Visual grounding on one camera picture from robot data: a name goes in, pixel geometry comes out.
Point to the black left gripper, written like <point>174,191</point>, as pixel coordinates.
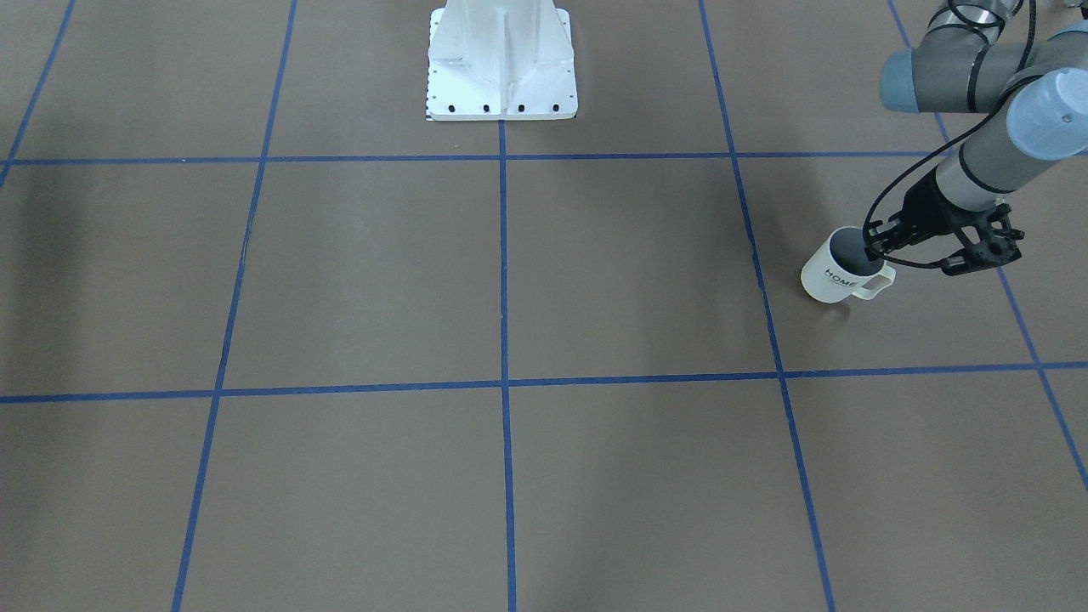
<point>924,210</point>

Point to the white HOME mug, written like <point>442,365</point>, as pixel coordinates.
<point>841,268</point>

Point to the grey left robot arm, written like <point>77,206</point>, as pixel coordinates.
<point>1031,98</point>

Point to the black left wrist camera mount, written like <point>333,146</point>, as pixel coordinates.
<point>988,239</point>

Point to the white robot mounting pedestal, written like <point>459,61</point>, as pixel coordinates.
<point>500,61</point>

